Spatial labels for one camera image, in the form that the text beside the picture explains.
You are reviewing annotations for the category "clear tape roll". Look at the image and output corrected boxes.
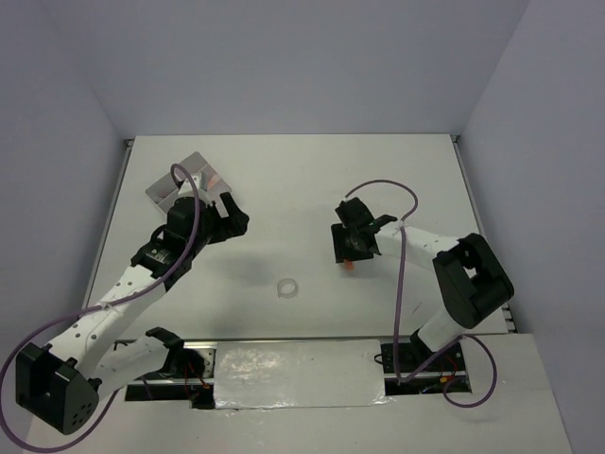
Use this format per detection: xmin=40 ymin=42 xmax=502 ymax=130
xmin=276 ymin=278 xmax=299 ymax=299

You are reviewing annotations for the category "orange pink highlighter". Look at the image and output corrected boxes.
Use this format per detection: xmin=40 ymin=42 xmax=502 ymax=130
xmin=206 ymin=174 xmax=221 ymax=187

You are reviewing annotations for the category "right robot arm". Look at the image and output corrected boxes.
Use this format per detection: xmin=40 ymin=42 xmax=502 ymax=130
xmin=376 ymin=221 xmax=514 ymax=370

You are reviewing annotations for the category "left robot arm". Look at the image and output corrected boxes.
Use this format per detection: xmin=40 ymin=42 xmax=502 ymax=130
xmin=11 ymin=191 xmax=386 ymax=435

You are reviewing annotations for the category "white organizer right box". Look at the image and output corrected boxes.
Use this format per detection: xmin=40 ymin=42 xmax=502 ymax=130
xmin=180 ymin=151 xmax=232 ymax=201

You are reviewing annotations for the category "white organizer box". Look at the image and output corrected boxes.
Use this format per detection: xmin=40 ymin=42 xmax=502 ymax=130
xmin=180 ymin=151 xmax=232 ymax=201
xmin=145 ymin=173 xmax=179 ymax=214

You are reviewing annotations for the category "white organizer left box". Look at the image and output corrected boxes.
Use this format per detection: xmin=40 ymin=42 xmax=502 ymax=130
xmin=145 ymin=173 xmax=179 ymax=214

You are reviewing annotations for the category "silver foil panel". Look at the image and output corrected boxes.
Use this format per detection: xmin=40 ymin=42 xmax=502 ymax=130
xmin=214 ymin=340 xmax=389 ymax=410

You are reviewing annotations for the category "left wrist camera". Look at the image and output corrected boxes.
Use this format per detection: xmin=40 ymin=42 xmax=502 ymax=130
xmin=177 ymin=173 xmax=212 ymax=205

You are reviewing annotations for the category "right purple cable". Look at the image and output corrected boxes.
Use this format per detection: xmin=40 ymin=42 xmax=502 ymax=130
xmin=343 ymin=178 xmax=498 ymax=409

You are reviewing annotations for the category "purple cable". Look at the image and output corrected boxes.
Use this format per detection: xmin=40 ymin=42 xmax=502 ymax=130
xmin=343 ymin=178 xmax=498 ymax=409
xmin=0 ymin=163 xmax=202 ymax=453

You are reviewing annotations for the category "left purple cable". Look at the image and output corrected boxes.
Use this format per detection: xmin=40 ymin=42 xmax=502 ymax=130
xmin=0 ymin=163 xmax=202 ymax=453

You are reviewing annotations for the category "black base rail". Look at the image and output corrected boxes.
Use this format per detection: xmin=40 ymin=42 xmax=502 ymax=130
xmin=125 ymin=339 xmax=471 ymax=410

